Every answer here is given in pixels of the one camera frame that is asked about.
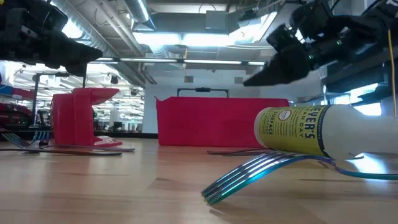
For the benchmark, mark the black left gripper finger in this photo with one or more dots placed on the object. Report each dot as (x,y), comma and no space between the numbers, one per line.
(76,69)
(74,49)

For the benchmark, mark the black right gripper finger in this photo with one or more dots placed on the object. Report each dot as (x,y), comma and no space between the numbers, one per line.
(286,68)

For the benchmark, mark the spray bottle with yellow label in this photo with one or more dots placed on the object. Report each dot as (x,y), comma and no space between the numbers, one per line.
(295,130)

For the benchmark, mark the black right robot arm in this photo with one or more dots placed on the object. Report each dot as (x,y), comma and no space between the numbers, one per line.
(373,28)

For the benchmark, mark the black background desk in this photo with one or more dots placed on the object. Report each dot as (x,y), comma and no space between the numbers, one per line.
(357,77)

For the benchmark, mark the red background shelf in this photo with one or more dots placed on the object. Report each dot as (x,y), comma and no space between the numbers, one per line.
(15,93)

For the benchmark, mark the dark metal spoon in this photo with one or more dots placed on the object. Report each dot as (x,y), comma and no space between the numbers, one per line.
(77,152)

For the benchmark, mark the long ceiling light tube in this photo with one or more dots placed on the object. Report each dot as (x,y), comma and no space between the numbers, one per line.
(186,61)

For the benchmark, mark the iridescent cutlery piece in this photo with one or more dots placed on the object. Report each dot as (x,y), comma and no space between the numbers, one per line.
(357,156)

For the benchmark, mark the silver ventilation duct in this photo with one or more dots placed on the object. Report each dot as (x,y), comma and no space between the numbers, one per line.
(93,34)

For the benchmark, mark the black background station frame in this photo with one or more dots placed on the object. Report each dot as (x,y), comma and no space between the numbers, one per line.
(35,99)

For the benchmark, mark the black metal table frame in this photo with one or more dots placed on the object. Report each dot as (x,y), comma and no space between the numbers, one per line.
(130,135)

